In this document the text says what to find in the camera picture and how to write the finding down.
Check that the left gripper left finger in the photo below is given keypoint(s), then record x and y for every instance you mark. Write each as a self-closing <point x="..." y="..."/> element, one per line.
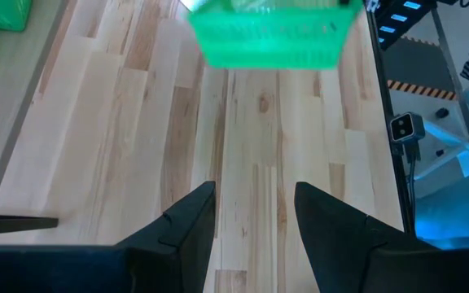
<point x="181" y="244"/>

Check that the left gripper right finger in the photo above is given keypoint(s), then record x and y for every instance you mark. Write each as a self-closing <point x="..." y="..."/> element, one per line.
<point x="336" y="244"/>

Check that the white office chair base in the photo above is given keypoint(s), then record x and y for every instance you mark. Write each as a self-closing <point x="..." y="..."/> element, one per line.
<point x="454" y="142"/>

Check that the yellow black hazard tape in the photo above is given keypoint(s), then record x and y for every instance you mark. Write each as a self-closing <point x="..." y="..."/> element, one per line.
<point x="422" y="90"/>

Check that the black device with blue lights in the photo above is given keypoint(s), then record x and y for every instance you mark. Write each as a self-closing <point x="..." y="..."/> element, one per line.
<point x="401" y="24"/>

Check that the small grey depth camera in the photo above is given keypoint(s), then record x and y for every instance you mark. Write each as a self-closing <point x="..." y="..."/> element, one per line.
<point x="405" y="127"/>

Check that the black table frame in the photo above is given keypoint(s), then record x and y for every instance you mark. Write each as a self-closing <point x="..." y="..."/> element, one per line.
<point x="383" y="81"/>

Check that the silver frame post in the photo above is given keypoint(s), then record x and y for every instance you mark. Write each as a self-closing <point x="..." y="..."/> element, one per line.
<point x="450" y="65"/>

